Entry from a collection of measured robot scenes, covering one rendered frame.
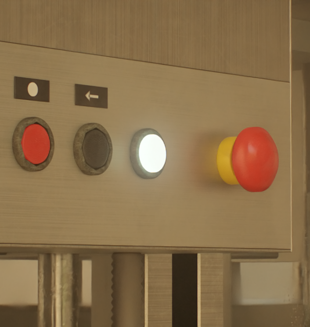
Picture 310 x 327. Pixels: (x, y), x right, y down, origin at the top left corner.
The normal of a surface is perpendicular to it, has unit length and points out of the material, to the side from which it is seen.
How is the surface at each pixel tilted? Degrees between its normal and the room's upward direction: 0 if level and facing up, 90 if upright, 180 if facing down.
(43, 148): 90
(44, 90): 90
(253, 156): 88
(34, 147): 90
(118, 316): 58
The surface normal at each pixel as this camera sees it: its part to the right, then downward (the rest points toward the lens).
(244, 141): 0.19, -0.43
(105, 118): 0.76, -0.04
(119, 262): -0.41, -0.58
